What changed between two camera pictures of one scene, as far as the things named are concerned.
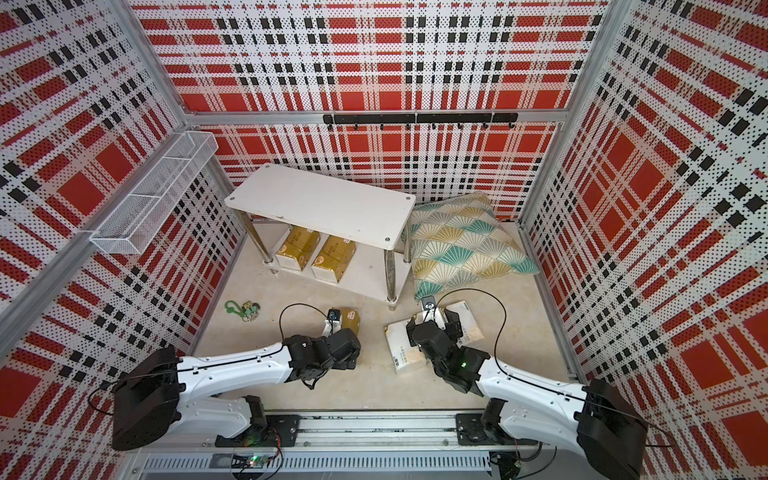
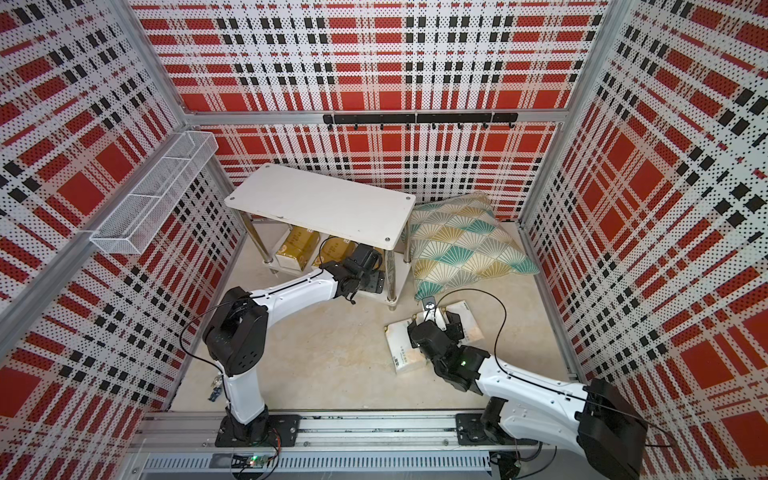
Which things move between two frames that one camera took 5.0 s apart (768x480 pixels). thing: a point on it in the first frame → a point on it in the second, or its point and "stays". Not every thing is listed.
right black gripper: [453, 327] stays
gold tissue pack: [350, 318] → [381, 252]
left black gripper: [350, 362] → [376, 283]
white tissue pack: [404, 356] stays
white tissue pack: [433, 314] stays
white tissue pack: [470, 328] stays
